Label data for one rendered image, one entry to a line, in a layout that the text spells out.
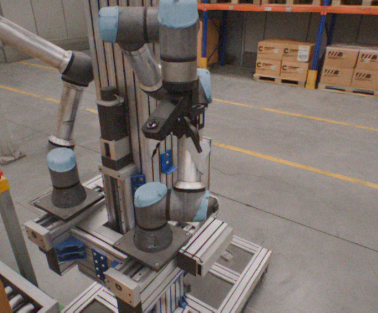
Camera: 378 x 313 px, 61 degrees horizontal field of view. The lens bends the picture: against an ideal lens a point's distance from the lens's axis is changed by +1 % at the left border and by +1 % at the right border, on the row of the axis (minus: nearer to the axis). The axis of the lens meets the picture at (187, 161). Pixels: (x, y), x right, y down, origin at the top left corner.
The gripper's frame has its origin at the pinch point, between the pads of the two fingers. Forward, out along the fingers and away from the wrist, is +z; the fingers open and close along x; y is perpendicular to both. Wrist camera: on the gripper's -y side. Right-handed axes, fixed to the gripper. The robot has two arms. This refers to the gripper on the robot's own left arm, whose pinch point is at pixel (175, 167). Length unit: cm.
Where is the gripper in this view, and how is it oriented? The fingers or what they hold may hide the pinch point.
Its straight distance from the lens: 75.3
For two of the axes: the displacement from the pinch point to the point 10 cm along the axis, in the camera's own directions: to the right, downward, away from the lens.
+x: -8.3, -2.6, 4.9
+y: 5.6, -3.9, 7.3
